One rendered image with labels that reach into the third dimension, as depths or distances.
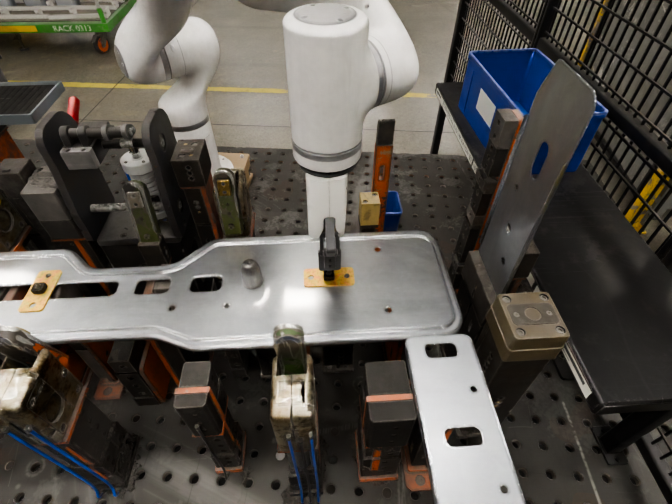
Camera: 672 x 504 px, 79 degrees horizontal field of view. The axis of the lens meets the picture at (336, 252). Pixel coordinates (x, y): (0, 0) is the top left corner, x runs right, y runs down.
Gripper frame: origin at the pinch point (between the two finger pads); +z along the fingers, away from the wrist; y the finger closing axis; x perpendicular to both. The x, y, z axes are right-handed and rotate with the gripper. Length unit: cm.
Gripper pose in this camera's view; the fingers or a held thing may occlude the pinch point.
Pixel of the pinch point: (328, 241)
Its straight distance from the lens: 62.5
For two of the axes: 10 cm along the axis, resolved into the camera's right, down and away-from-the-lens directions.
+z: -0.1, 6.7, 7.4
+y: 0.6, 7.4, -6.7
